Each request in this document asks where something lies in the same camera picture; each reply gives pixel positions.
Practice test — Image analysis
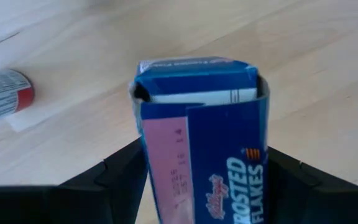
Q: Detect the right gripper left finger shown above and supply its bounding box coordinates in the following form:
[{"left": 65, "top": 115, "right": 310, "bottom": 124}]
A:
[{"left": 0, "top": 138, "right": 149, "bottom": 224}]

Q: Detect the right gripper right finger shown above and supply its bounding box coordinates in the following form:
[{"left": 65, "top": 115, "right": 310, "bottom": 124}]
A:
[{"left": 267, "top": 146, "right": 358, "bottom": 224}]

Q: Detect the blue Frosted Flakes cereal box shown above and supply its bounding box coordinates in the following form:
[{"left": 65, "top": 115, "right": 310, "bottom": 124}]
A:
[{"left": 128, "top": 55, "right": 270, "bottom": 224}]

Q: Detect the spice jar with red-white lid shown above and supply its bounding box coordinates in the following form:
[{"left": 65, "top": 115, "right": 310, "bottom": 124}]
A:
[{"left": 0, "top": 68, "right": 36, "bottom": 127}]

